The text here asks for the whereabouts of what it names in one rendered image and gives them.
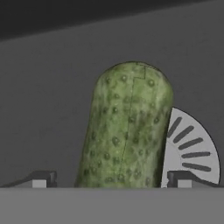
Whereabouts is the grey sink basin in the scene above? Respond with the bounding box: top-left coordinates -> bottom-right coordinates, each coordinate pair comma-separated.
0,0 -> 224,188

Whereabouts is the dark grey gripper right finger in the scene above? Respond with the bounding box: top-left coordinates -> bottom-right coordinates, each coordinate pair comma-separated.
166,170 -> 221,188

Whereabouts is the green cucumber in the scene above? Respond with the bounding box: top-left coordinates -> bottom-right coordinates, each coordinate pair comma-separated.
73,60 -> 175,188

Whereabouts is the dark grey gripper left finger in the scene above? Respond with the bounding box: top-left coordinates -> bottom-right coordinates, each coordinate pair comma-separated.
0,171 -> 58,188

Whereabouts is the white sink drain strainer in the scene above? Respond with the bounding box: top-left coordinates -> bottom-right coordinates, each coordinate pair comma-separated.
160,106 -> 221,188

